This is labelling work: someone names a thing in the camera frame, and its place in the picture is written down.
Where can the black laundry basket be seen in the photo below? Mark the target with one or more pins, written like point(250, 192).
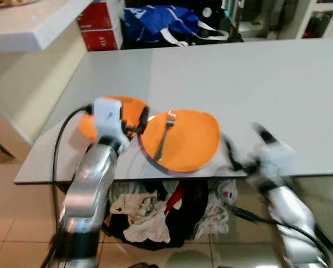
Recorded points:
point(186, 223)

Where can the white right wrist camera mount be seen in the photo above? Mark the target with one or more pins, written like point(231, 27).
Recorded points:
point(275, 161)

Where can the red cardboard box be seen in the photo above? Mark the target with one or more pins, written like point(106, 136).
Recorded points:
point(100, 40)
point(95, 15)

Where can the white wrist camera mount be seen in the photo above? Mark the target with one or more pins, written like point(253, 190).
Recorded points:
point(107, 116)
point(275, 161)

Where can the orange plate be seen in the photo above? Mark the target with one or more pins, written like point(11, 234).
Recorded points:
point(191, 142)

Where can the orange bowl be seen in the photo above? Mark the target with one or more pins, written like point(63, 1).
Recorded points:
point(131, 107)

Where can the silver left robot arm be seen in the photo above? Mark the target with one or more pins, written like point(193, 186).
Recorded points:
point(88, 184)

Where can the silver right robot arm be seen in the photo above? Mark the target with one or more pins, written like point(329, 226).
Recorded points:
point(289, 223)

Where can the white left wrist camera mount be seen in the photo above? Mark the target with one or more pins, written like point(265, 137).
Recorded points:
point(107, 116)

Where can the cream crumpled cloth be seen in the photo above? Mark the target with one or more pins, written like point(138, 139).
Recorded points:
point(141, 218)

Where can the white glass door cabinet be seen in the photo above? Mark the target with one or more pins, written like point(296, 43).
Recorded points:
point(300, 17)

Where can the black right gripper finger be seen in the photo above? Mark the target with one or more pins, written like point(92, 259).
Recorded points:
point(263, 134)
point(232, 152)

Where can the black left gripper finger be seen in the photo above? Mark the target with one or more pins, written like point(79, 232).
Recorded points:
point(144, 117)

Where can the white cloth with logo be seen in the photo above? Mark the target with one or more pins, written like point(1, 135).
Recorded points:
point(219, 209)

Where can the silver metal fork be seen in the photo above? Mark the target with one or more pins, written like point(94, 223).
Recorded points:
point(164, 137)

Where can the red garment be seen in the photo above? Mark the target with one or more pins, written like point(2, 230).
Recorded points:
point(175, 198)

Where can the white counter slab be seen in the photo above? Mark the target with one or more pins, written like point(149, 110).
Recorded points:
point(27, 25)

